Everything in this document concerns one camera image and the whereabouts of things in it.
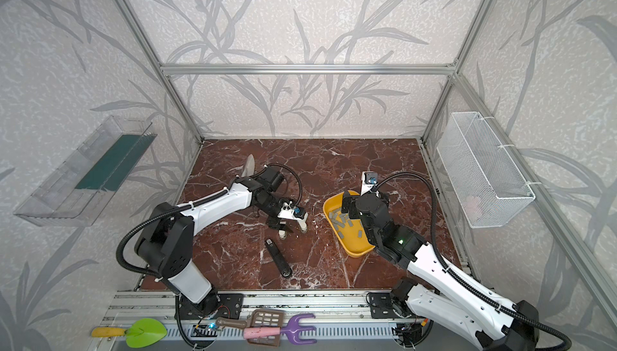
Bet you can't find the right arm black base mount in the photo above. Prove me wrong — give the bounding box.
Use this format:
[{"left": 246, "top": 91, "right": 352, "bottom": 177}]
[{"left": 366, "top": 277, "right": 418, "bottom": 319}]

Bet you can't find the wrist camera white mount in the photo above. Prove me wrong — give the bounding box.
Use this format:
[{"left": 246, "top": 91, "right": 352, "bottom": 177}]
[
  {"left": 360, "top": 171, "right": 379, "bottom": 195},
  {"left": 277, "top": 198, "right": 308, "bottom": 233}
]

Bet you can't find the white wire mesh basket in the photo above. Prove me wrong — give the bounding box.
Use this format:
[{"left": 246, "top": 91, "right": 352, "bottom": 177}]
[{"left": 437, "top": 112, "right": 536, "bottom": 229}]

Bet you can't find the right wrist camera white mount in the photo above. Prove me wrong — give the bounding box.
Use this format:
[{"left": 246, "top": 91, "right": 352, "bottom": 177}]
[{"left": 360, "top": 171, "right": 379, "bottom": 195}]

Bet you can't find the green toy shovel yellow handle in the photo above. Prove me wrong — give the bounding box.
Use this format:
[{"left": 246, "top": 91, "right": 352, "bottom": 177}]
[{"left": 90, "top": 318, "right": 167, "bottom": 349}]

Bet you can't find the grey staple strips pile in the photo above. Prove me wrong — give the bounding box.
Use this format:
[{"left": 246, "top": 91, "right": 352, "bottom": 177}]
[{"left": 329, "top": 209, "right": 363, "bottom": 238}]

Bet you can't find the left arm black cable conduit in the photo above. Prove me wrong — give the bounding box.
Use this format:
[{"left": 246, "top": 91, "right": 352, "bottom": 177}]
[{"left": 115, "top": 162, "right": 305, "bottom": 275}]

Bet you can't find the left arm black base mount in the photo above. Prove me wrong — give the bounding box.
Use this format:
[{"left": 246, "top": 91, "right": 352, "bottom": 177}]
[{"left": 174, "top": 293, "right": 244, "bottom": 320}]

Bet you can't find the pink object in basket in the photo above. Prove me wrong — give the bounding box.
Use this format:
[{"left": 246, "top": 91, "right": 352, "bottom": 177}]
[{"left": 463, "top": 196, "right": 483, "bottom": 224}]

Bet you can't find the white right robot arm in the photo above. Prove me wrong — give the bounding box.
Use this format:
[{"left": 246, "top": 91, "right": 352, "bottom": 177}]
[{"left": 342, "top": 191, "right": 539, "bottom": 350}]

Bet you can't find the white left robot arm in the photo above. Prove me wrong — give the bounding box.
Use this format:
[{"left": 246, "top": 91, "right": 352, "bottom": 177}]
[{"left": 126, "top": 171, "right": 307, "bottom": 310}]

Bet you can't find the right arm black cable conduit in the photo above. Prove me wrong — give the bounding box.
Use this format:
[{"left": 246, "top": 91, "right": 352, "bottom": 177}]
[{"left": 373, "top": 171, "right": 573, "bottom": 351}]

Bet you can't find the grey toy trowel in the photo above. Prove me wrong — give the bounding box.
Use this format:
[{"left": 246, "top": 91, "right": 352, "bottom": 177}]
[{"left": 240, "top": 154, "right": 255, "bottom": 178}]

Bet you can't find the brown toy spatula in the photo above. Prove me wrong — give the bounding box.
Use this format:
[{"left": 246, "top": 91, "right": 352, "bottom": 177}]
[{"left": 215, "top": 309, "right": 285, "bottom": 347}]

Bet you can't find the white slotted cable duct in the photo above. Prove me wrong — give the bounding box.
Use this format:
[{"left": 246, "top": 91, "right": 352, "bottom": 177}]
[{"left": 165, "top": 324, "right": 401, "bottom": 341}]

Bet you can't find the clear plastic wall bin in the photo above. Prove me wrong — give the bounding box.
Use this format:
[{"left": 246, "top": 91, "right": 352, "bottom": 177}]
[{"left": 14, "top": 116, "right": 157, "bottom": 227}]

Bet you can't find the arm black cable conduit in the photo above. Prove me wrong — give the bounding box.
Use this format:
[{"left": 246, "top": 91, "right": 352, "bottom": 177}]
[
  {"left": 373, "top": 171, "right": 573, "bottom": 351},
  {"left": 115, "top": 162, "right": 305, "bottom": 275}
]

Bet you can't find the yellow plastic tray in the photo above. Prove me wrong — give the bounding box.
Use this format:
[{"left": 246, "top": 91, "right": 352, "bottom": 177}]
[{"left": 323, "top": 193, "right": 374, "bottom": 258}]

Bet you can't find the purple toy fork pink handle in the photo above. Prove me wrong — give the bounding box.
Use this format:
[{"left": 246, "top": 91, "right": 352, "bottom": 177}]
[{"left": 243, "top": 312, "right": 317, "bottom": 346}]

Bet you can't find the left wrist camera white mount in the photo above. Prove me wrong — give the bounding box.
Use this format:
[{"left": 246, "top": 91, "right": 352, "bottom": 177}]
[{"left": 277, "top": 198, "right": 308, "bottom": 233}]

